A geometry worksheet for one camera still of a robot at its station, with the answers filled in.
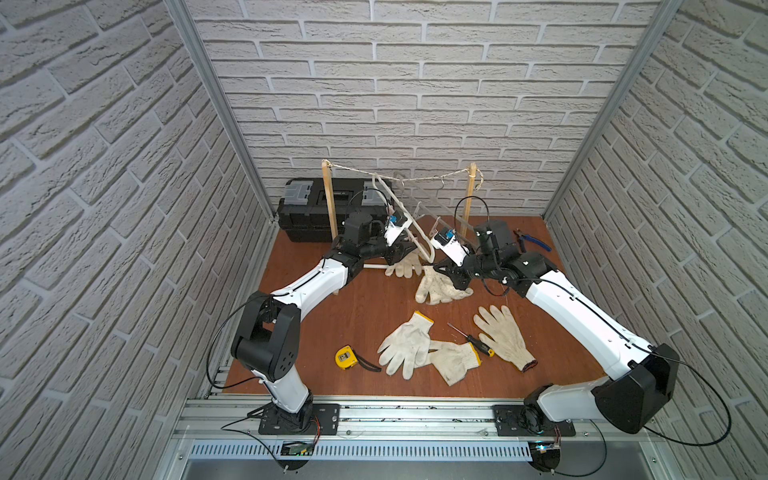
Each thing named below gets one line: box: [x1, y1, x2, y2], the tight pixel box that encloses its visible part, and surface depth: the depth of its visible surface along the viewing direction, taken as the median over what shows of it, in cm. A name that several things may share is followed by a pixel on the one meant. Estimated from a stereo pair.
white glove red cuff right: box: [473, 305, 538, 373], surface depth 89 cm
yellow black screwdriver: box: [446, 322, 495, 357], surface depth 87 cm
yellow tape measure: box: [335, 345, 382, 372], surface depth 84 cm
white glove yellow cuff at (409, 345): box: [377, 311, 435, 381], surface depth 87 cm
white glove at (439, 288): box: [415, 265, 474, 305], surface depth 82 cm
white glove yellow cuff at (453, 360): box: [429, 340, 482, 385], surface depth 85 cm
